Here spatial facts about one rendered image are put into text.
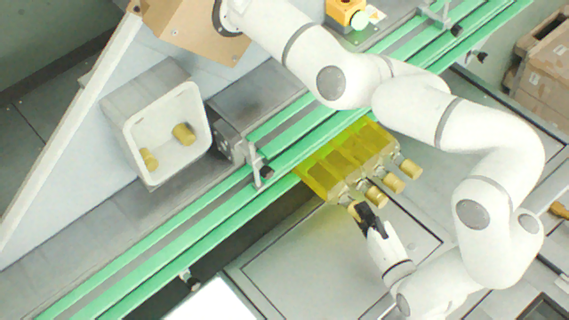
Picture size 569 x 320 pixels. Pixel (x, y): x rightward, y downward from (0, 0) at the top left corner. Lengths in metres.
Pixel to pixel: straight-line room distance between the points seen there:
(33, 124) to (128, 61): 0.76
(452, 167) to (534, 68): 3.53
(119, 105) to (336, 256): 0.63
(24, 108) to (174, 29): 0.98
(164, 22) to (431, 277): 0.64
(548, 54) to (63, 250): 4.40
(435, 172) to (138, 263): 0.81
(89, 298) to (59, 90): 0.83
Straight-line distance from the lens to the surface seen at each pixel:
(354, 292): 1.46
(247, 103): 1.41
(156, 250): 1.37
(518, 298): 1.56
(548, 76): 5.15
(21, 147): 1.91
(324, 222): 1.54
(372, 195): 1.42
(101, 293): 1.36
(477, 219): 0.92
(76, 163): 1.33
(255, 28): 1.11
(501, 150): 0.97
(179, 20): 1.10
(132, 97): 1.23
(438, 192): 1.65
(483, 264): 0.97
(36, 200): 1.35
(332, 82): 1.01
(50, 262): 1.41
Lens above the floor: 1.61
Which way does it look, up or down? 28 degrees down
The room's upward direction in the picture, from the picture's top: 133 degrees clockwise
